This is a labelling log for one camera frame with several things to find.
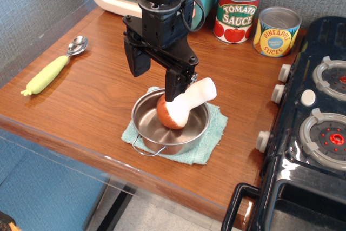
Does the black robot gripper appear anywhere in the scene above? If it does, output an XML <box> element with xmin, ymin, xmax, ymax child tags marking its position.
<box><xmin>123</xmin><ymin>0</ymin><xmax>198</xmax><ymax>102</ymax></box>

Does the pineapple slices can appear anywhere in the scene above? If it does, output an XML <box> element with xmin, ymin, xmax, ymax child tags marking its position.
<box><xmin>253</xmin><ymin>7</ymin><xmax>302</xmax><ymax>57</ymax></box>

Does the plush brown white mushroom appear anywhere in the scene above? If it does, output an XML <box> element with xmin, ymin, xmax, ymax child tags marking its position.
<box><xmin>156</xmin><ymin>77</ymin><xmax>217</xmax><ymax>129</ymax></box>

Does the teal folded cloth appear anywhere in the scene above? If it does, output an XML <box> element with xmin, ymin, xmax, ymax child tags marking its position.
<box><xmin>122</xmin><ymin>87</ymin><xmax>228</xmax><ymax>165</ymax></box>

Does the stainless steel pot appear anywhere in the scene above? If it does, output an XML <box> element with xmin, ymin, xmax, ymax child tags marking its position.
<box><xmin>131</xmin><ymin>89</ymin><xmax>211</xmax><ymax>157</ymax></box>

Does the tomato sauce can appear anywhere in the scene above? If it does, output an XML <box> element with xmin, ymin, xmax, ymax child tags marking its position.
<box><xmin>214</xmin><ymin>0</ymin><xmax>260</xmax><ymax>44</ymax></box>

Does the black toy stove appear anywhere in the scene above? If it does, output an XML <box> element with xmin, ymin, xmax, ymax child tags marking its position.
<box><xmin>222</xmin><ymin>16</ymin><xmax>345</xmax><ymax>230</ymax></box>

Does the yellow handled metal scoop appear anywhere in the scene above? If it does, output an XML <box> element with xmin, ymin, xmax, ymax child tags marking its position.
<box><xmin>21</xmin><ymin>36</ymin><xmax>89</xmax><ymax>96</ymax></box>

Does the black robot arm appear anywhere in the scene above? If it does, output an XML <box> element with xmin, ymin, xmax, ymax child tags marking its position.
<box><xmin>123</xmin><ymin>0</ymin><xmax>204</xmax><ymax>102</ymax></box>

